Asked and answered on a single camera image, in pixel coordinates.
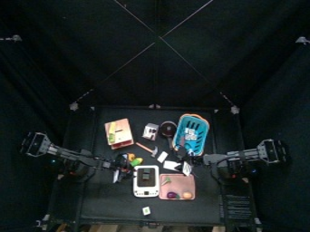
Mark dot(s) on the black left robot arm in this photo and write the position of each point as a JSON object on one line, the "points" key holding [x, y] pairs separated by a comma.
{"points": [[64, 152]]}

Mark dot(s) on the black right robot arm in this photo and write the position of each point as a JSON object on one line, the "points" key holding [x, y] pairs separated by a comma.
{"points": [[246, 155]]}

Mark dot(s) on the green sushi piece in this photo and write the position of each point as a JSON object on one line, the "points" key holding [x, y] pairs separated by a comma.
{"points": [[146, 174]]}

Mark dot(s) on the white card with black print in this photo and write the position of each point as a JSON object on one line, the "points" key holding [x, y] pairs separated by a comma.
{"points": [[187, 169]]}

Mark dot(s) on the orange toy food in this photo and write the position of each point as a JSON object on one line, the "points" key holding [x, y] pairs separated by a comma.
{"points": [[131, 156]]}

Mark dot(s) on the large white card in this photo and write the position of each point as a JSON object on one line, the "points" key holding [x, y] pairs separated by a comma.
{"points": [[171, 165]]}

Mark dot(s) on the yellow green toy food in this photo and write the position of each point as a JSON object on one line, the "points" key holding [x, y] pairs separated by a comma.
{"points": [[137, 162]]}

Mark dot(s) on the small white card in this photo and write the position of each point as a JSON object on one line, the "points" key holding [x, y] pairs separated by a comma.
{"points": [[146, 210], [162, 157]]}

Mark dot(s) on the white printed item in basket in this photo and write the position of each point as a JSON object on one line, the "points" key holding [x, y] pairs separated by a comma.
{"points": [[190, 133]]}

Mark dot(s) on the dark toy frying pan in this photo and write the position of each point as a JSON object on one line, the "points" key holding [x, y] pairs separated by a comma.
{"points": [[169, 129]]}

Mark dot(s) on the green toy vegetable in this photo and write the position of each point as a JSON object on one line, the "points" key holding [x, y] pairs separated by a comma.
{"points": [[166, 180]]}

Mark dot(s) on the blue plastic basket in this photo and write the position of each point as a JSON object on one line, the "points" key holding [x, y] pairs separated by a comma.
{"points": [[202, 130]]}

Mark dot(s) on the pink tray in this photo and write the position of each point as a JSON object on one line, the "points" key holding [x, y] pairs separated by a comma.
{"points": [[179, 187]]}

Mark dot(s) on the small grey white toy appliance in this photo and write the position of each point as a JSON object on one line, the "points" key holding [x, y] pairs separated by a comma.
{"points": [[150, 131]]}

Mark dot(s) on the brown wooden toy box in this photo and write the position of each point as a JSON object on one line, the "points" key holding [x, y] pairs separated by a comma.
{"points": [[121, 133]]}

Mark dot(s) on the orange toy fruit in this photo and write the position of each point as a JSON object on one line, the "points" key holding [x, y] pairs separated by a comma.
{"points": [[187, 195]]}

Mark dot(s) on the purple toy eggplant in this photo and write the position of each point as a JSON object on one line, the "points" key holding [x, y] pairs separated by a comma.
{"points": [[173, 195]]}

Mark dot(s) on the white text label sticker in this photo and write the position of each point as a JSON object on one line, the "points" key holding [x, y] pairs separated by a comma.
{"points": [[238, 207]]}

